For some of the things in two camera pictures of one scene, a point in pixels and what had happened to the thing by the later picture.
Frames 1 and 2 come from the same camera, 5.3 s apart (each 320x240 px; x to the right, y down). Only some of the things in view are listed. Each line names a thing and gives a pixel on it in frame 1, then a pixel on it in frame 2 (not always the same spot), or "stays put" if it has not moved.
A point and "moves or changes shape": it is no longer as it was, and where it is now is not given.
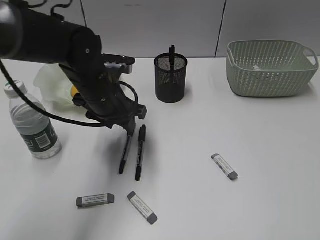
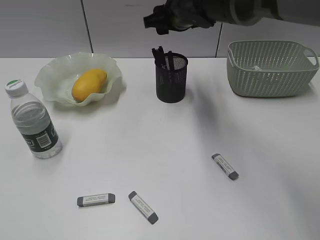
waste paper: (256, 68) stays put
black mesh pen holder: (170, 83) stays put
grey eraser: (219, 161) stays put
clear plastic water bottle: (33, 121) stays put
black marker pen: (172, 57) moves or changes shape
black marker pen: (124, 155) → (157, 60)
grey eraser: (94, 200) stays put
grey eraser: (151, 216) stays put
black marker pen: (141, 140) → (160, 56)
